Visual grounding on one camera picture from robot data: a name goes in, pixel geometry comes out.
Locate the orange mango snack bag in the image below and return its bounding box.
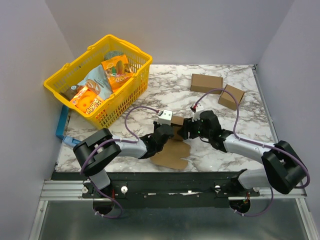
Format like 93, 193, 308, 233
101, 54, 134, 93

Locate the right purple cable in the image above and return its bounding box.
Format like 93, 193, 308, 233
193, 88, 311, 217

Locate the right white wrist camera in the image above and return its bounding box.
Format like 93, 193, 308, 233
191, 103, 205, 122

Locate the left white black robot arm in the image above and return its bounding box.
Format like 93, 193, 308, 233
73, 124, 174, 198

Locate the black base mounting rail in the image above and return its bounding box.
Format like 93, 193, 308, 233
51, 169, 263, 210

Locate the light blue bread bag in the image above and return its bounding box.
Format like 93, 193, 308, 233
76, 65, 113, 100

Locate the aluminium extrusion frame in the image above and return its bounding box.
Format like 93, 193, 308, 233
40, 180, 307, 201

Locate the light blue small carton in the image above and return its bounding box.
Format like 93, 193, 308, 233
62, 135, 81, 148

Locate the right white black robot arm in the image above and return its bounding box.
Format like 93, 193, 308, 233
177, 110, 307, 196

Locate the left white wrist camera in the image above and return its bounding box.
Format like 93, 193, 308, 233
156, 109, 173, 126

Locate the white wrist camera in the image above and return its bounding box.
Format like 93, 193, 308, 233
191, 103, 205, 122
156, 109, 173, 126

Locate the small folded cardboard box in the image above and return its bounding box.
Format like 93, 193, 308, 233
218, 84, 245, 111

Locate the large folded cardboard box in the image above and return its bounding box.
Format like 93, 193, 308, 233
190, 73, 224, 93

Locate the orange apple snack bag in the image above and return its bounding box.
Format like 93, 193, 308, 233
70, 86, 103, 115

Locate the dark brown snack pack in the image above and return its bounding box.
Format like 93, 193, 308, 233
59, 88, 78, 101

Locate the green round snack pack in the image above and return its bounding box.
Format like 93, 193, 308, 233
104, 50, 124, 61

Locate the blue flat box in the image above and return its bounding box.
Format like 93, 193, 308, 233
55, 105, 69, 140

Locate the brown cardboard box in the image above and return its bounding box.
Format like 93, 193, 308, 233
150, 115, 191, 170

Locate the yellow plastic shopping basket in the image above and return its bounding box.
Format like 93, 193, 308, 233
43, 34, 153, 129

